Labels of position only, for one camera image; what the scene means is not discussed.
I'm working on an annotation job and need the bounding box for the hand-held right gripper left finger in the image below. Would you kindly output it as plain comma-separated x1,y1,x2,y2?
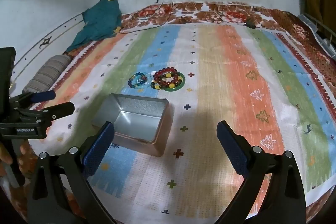
28,121,116,224

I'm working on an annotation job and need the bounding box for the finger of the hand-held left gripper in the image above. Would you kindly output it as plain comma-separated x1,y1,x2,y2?
10,90,56,109
18,101,75,126

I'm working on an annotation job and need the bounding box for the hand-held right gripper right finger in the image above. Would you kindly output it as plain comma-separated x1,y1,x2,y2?
217,120,306,224

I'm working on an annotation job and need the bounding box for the silver metal tin box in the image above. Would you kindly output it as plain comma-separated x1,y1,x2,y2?
91,93,174,157

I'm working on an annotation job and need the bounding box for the blue bead bracelet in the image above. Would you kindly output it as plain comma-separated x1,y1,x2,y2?
128,72,149,89

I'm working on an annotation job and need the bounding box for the dark and yellow bead bracelet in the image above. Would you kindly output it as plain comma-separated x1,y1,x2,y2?
150,71,184,90

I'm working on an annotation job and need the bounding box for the red bead bracelet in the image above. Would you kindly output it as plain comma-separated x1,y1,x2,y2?
153,68,179,88

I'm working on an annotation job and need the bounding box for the person's left hand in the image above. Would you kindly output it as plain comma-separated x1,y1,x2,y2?
0,140,36,180

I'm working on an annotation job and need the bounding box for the striped grey rolled pillow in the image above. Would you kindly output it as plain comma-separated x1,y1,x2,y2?
22,55,73,95

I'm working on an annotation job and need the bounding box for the colourful striped mat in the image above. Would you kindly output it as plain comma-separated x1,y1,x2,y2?
26,23,336,217

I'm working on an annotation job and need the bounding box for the green bangle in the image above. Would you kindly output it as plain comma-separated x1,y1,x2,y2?
160,70,186,92

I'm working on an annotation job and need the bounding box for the teal cloth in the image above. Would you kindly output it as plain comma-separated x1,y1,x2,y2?
66,0,123,53

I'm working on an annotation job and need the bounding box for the clear plastic container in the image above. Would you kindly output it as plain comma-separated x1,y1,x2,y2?
298,13,336,62

